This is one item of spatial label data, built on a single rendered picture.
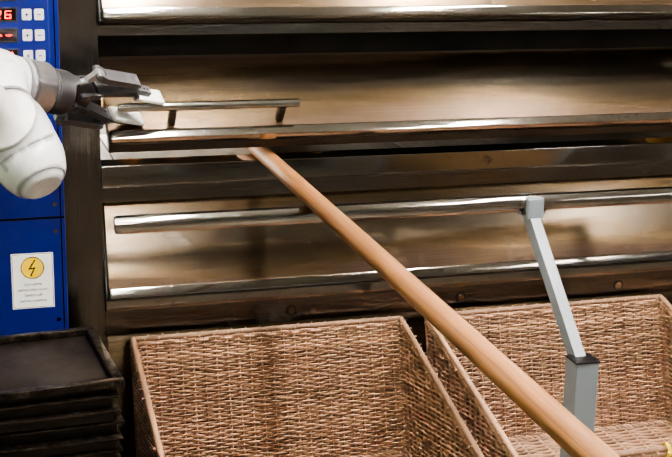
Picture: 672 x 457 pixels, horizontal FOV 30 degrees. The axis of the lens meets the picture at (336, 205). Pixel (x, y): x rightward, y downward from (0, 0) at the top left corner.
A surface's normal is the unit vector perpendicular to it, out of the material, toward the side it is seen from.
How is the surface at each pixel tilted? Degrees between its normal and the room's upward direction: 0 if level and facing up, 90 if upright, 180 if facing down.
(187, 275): 70
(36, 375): 0
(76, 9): 90
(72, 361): 0
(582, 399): 90
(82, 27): 90
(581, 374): 90
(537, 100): 45
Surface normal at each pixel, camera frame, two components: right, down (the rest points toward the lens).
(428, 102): 0.22, -0.53
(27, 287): 0.29, 0.23
